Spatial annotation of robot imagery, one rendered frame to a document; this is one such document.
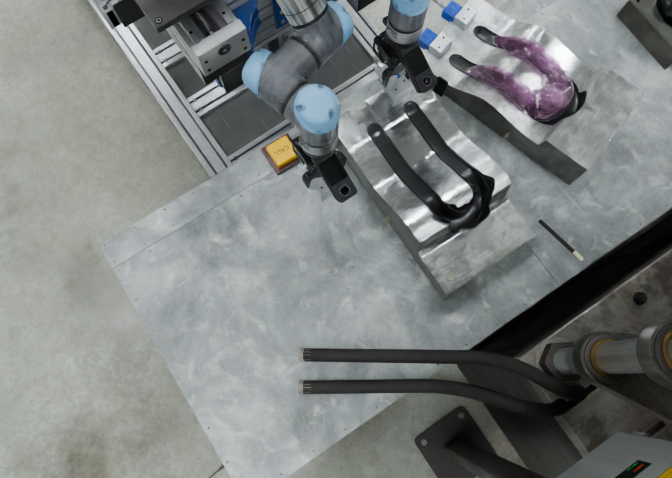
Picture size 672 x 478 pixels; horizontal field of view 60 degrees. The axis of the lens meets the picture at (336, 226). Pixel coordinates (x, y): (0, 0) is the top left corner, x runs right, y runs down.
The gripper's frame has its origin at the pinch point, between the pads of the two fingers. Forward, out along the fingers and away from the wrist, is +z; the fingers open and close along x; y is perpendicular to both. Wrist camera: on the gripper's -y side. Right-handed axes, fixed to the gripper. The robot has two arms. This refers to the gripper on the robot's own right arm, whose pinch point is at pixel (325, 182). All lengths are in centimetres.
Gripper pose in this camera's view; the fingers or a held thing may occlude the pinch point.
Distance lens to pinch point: 130.2
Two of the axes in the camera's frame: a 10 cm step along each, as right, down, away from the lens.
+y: -5.5, -8.1, 2.1
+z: -0.1, 2.6, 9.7
